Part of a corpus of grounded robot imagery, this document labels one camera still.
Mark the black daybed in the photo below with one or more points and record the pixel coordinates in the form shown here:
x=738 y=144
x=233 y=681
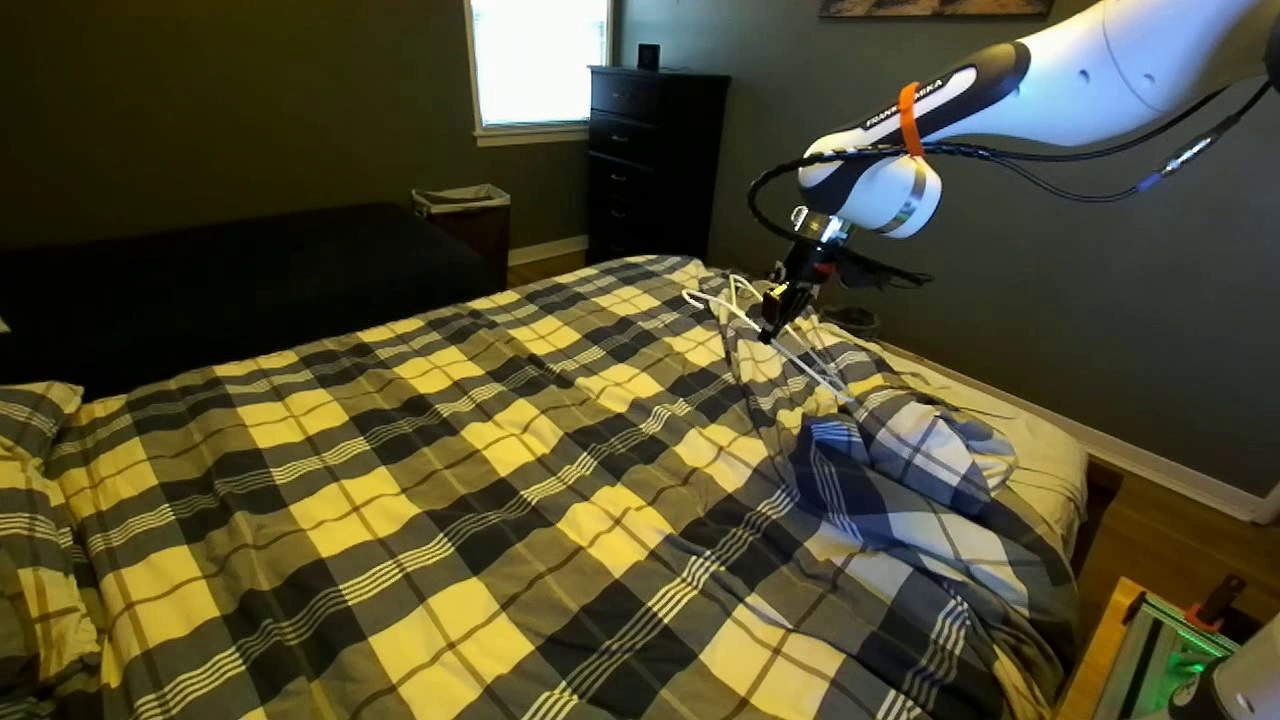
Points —
x=225 y=286

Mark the bright window white frame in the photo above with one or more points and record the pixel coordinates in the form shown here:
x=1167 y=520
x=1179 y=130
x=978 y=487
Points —
x=543 y=63

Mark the small dark object on dresser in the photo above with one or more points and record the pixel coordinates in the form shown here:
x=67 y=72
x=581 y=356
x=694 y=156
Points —
x=650 y=59

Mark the black dresser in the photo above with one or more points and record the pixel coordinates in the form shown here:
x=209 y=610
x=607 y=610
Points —
x=659 y=167

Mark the small plaid pillow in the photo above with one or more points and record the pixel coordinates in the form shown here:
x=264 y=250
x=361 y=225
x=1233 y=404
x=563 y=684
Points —
x=37 y=417

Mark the grey rounded object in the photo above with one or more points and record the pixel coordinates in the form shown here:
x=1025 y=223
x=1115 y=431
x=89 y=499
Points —
x=1254 y=674

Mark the teal framed object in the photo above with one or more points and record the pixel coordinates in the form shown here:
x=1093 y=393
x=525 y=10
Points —
x=1167 y=663

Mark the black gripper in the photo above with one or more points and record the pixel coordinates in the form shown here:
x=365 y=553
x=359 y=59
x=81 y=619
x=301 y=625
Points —
x=814 y=274

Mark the dark hamper with cloth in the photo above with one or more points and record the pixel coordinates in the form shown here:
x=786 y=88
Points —
x=467 y=225

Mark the light wooden plank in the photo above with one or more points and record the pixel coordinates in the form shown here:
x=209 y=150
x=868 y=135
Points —
x=1096 y=655

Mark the yellow grey plaid blanket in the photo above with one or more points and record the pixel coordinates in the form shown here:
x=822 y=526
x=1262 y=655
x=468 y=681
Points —
x=467 y=506

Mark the white plastic clothes hanger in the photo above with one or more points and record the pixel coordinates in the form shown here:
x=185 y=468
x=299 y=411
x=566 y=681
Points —
x=729 y=308

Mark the large plaid pillow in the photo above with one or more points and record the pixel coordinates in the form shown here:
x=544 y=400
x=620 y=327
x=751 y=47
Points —
x=43 y=575

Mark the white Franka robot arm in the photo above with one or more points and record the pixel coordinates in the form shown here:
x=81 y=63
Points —
x=1093 y=65

